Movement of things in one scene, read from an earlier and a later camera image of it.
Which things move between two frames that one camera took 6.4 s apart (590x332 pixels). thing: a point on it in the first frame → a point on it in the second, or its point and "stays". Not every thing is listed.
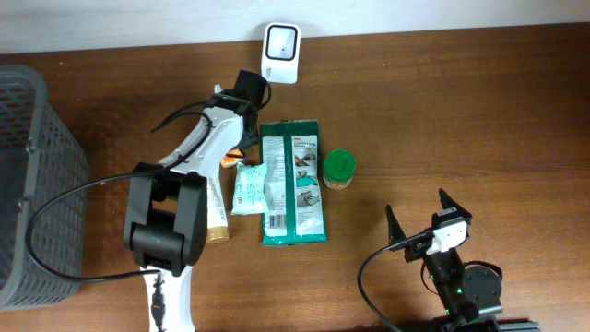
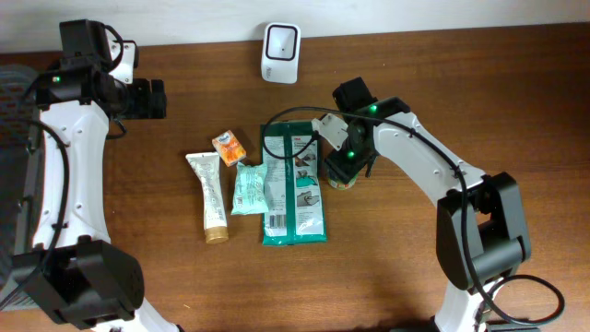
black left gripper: x=251 y=130 → x=157 y=99
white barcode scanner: x=281 y=52 stays
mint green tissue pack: x=251 y=189 stays
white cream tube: x=217 y=225 stays
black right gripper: x=396 y=233 → x=342 y=167
